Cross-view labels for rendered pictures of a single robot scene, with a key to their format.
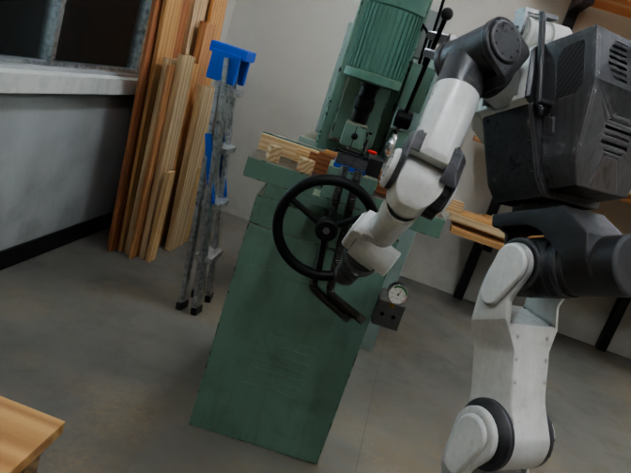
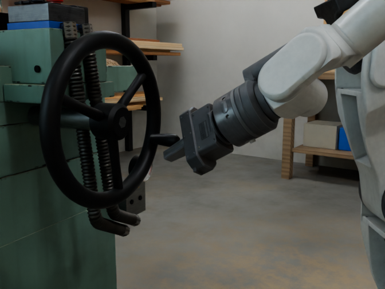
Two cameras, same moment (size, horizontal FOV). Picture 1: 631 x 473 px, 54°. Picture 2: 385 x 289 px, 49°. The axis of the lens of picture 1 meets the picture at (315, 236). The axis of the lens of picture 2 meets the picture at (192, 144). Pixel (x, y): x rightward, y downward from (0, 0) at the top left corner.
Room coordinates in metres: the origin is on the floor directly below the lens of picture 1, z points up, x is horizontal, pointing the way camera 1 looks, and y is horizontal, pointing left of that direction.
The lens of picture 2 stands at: (1.15, 0.52, 0.90)
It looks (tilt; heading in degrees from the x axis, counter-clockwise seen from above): 11 degrees down; 299
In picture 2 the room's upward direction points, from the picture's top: straight up
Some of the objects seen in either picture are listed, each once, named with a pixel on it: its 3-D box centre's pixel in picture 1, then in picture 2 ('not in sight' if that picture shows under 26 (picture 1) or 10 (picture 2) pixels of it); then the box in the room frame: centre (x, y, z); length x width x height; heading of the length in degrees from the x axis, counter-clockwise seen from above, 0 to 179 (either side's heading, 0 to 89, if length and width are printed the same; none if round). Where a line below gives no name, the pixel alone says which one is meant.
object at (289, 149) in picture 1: (350, 170); not in sight; (1.97, -0.04, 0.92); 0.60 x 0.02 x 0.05; 91
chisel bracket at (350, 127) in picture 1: (353, 136); not in sight; (1.97, -0.02, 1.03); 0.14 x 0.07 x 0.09; 1
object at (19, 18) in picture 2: (359, 160); (54, 16); (1.75, -0.05, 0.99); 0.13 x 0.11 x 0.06; 91
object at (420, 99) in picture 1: (415, 87); not in sight; (2.16, -0.16, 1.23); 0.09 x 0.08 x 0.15; 1
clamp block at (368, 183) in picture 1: (348, 184); (52, 57); (1.75, -0.04, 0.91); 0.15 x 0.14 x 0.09; 91
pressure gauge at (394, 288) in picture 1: (396, 295); (139, 171); (1.74, -0.28, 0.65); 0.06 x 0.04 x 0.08; 91
